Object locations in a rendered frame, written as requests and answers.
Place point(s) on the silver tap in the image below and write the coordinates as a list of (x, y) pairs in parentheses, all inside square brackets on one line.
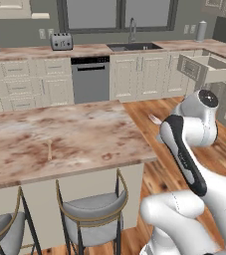
[(132, 30)]

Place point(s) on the cream drawer cupboard run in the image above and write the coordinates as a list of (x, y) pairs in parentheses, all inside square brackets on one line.
[(25, 86)]

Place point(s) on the white wall socket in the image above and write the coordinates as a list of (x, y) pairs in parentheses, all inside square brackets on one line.
[(186, 29), (42, 34), (50, 33), (192, 29)]

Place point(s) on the grey dishwasher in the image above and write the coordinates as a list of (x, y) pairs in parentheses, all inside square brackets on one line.
[(90, 83)]

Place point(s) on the silver metal fork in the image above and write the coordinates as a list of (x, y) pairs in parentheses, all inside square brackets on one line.
[(154, 119)]

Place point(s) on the wooden spoon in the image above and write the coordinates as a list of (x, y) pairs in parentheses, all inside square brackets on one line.
[(49, 151)]

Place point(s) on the grey wall cupboard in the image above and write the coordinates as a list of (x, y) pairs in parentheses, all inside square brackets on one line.
[(224, 5)]

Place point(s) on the cream wall cupboard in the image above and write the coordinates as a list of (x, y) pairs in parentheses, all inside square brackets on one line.
[(8, 8)]

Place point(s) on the cream door cupboard run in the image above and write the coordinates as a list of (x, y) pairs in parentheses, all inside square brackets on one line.
[(141, 76)]

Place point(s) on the silver toaster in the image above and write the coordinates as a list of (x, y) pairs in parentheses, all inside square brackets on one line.
[(61, 42)]

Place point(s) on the grey cushioned bar stool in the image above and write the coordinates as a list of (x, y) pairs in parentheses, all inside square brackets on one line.
[(1, 229), (94, 212)]

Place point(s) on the white paper towel roll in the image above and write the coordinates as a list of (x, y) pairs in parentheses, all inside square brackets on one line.
[(201, 31)]

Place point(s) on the dark sink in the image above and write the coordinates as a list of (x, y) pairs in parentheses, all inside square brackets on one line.
[(132, 47)]

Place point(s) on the white wall shelf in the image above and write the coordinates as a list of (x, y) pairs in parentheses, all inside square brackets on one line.
[(40, 15)]

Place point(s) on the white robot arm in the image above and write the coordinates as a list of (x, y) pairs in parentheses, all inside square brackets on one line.
[(217, 199)]

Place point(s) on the open cream drawer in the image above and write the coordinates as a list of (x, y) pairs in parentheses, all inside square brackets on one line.
[(214, 71)]

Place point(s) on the dark framed window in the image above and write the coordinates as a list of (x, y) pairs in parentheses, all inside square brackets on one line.
[(117, 13)]

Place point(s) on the cream kitchen island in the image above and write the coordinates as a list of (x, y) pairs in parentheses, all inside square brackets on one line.
[(94, 179)]

